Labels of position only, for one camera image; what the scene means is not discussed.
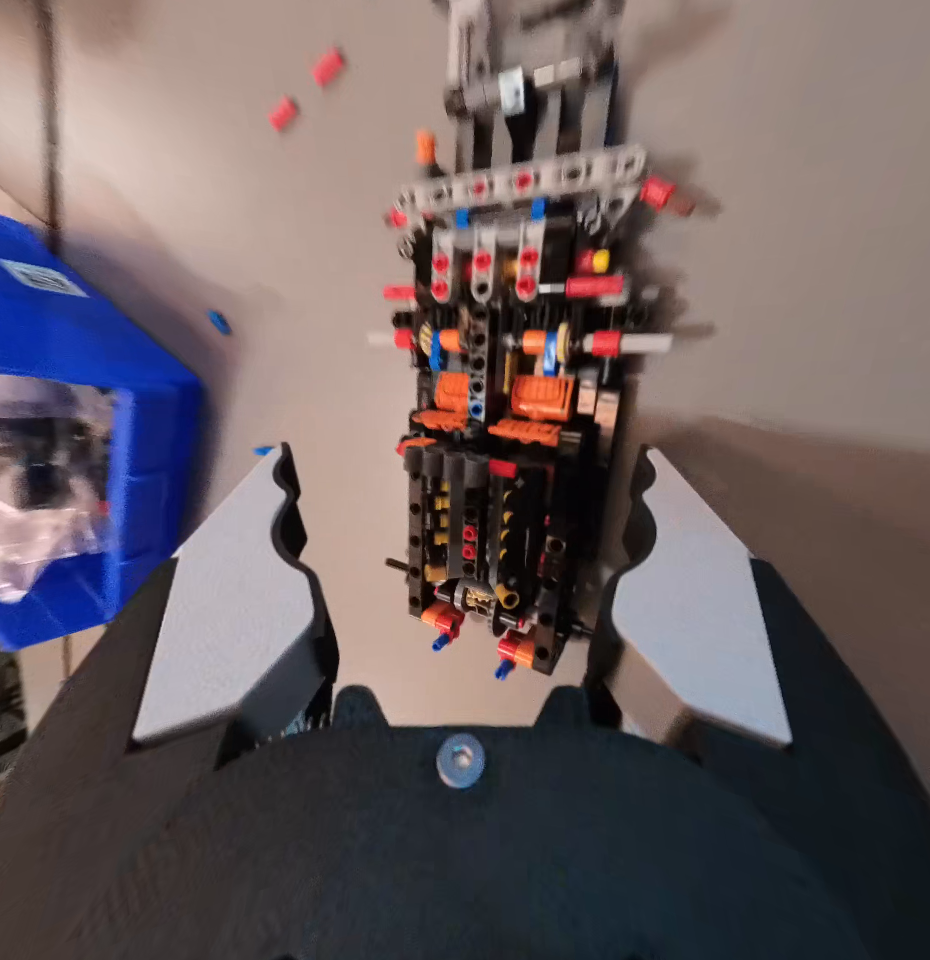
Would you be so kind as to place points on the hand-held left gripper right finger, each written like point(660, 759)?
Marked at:
point(697, 615)

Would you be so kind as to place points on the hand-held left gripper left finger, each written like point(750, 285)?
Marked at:
point(232, 600)

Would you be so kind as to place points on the multicoloured lego model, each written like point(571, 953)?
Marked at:
point(510, 375)

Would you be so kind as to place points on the red lego pin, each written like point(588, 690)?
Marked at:
point(282, 112)
point(326, 66)

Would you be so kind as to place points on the clear plastic parts bag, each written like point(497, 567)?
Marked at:
point(37, 480)

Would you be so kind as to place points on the blue storage bin white label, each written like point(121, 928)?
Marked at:
point(75, 330)

